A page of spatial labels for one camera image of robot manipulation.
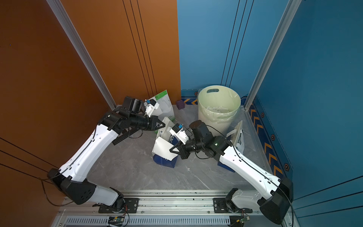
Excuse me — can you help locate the purple cube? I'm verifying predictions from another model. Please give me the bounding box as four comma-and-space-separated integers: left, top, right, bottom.
176, 99, 185, 110

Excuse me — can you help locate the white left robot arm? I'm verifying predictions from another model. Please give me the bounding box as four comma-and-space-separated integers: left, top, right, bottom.
47, 96, 165, 212

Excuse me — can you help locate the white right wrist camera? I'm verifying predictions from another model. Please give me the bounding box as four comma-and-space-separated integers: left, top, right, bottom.
169, 124, 190, 145

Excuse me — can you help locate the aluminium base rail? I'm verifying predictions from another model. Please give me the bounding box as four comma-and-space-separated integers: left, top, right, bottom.
52, 190, 275, 227

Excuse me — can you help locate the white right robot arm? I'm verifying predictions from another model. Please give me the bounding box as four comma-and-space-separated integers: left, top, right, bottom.
169, 120, 293, 225

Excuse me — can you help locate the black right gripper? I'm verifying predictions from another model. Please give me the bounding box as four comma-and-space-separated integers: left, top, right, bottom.
169, 138, 206, 160

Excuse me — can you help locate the pale green trash bin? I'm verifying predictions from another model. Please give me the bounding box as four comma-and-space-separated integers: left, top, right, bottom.
197, 85, 241, 136

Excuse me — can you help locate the green circuit board right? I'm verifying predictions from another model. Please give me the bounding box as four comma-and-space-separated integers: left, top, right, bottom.
228, 216, 246, 227

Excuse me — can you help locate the green circuit board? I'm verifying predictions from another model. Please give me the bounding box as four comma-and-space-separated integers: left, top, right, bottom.
107, 216, 125, 227
228, 216, 246, 227

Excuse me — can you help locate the white receipt bag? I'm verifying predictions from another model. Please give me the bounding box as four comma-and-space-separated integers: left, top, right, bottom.
152, 137, 178, 161

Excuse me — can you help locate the blue white bag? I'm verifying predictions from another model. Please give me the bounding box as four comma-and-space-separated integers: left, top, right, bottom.
217, 120, 245, 173
152, 117, 180, 168

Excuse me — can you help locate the green circuit board left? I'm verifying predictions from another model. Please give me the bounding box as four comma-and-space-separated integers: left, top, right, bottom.
107, 216, 125, 227

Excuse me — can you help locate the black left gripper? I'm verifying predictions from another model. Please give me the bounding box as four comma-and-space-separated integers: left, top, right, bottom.
129, 115, 166, 130

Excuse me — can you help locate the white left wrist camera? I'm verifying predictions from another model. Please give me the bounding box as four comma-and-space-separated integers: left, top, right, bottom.
144, 98, 160, 117

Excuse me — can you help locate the green white paper bag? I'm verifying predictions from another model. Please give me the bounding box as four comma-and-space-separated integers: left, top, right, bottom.
152, 90, 175, 121

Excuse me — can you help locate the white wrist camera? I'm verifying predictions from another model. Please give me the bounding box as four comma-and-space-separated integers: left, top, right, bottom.
144, 98, 160, 117
169, 124, 190, 145

